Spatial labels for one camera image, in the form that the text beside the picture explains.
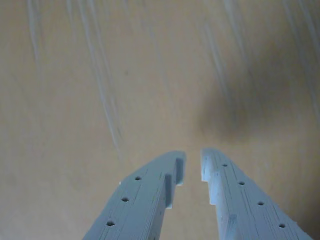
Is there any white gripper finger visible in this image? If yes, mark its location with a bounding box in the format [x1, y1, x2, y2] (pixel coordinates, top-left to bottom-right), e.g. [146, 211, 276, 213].
[83, 149, 187, 240]
[200, 147, 313, 240]

